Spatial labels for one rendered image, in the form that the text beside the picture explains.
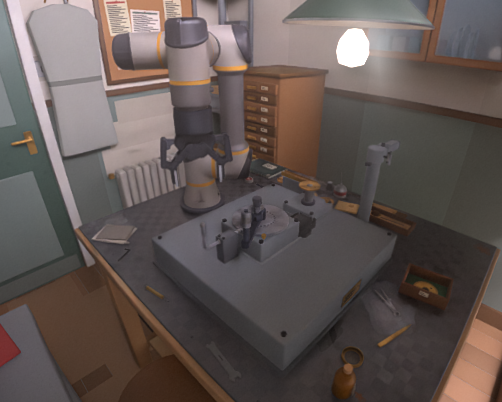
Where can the grey flat spanner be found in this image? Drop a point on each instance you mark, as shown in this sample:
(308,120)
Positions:
(221,361)

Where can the white light bulb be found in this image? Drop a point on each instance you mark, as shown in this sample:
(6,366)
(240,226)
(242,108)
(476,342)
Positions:
(352,47)

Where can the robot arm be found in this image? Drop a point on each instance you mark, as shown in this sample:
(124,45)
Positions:
(194,92)

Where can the grey column stand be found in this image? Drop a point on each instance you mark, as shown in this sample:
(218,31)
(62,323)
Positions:
(372,184)

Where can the cork notice board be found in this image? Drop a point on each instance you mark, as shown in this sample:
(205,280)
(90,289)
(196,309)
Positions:
(121,42)

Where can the wooden workbench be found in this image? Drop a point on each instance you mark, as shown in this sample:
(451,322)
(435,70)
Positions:
(276,293)

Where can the yellow pencil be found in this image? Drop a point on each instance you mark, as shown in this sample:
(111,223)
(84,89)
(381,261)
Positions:
(154,292)
(394,335)

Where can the grey hanging apron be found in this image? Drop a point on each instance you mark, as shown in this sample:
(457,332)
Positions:
(73,84)

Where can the grey dividing engine base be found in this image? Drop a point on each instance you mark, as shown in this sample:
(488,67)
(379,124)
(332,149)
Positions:
(272,272)

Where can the brown glass bottle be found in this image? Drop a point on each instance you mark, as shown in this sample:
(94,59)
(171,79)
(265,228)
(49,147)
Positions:
(344,383)

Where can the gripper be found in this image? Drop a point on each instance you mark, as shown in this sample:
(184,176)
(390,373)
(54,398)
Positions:
(193,132)

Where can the steel dividers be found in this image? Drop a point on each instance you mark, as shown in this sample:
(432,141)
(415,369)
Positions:
(387,301)

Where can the grey cabinet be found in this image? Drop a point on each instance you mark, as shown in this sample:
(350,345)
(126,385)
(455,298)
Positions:
(20,360)

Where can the green door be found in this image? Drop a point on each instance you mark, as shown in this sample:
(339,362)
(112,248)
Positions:
(12,167)

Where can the green book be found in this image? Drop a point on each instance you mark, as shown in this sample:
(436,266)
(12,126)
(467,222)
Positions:
(268,168)

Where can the wooden box with brass disc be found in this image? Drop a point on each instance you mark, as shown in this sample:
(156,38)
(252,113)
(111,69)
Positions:
(427,287)

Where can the brass nameplate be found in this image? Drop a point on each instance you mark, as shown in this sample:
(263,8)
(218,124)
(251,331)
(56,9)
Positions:
(351,294)

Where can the black hex key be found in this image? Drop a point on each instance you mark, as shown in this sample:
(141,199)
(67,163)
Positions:
(124,254)

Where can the grey crank with plunger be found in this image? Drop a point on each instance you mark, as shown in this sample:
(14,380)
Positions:
(251,222)

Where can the long wooden tray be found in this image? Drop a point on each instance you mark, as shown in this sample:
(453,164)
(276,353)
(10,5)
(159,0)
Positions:
(391,218)

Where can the brass dial blank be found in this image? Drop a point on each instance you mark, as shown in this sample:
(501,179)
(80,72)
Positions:
(309,185)

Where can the wooden wall cupboard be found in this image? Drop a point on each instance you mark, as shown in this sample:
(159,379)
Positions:
(464,29)

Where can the small wooden block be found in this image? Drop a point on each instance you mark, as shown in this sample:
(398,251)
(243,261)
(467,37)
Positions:
(346,206)

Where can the dark grey clamp block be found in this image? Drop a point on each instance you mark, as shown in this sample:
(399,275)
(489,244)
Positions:
(305,224)

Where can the grey oil can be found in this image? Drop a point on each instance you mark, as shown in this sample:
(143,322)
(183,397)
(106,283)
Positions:
(340,189)

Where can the white radiator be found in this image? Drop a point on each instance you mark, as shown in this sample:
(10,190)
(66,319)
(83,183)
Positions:
(146,182)

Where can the grey arbor post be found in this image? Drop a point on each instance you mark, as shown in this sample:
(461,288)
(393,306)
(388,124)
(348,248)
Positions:
(308,196)

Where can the wooden drawer cabinet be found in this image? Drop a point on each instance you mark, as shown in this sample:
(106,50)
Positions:
(282,113)

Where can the grey index plate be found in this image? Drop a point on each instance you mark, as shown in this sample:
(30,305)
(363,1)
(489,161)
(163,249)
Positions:
(272,222)

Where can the green lamp shade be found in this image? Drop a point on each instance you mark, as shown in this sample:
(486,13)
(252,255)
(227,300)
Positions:
(360,14)

